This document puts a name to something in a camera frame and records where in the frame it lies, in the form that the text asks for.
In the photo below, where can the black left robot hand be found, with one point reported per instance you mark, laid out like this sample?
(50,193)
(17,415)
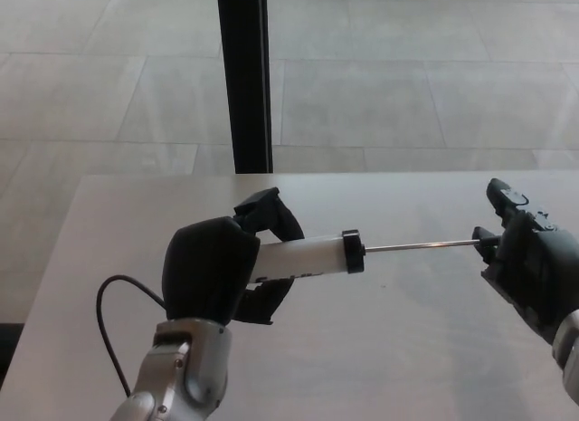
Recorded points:
(208,267)

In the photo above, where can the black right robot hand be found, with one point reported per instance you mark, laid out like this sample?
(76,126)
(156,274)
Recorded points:
(534,267)

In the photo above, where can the white Franklin hand air pump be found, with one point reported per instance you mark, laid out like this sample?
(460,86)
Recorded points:
(307,255)

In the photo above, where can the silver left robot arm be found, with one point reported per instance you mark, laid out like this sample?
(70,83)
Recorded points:
(185,371)

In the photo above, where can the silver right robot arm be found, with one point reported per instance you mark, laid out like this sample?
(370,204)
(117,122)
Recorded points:
(569,344)

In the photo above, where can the black vertical frame post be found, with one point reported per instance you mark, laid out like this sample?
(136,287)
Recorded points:
(246,77)

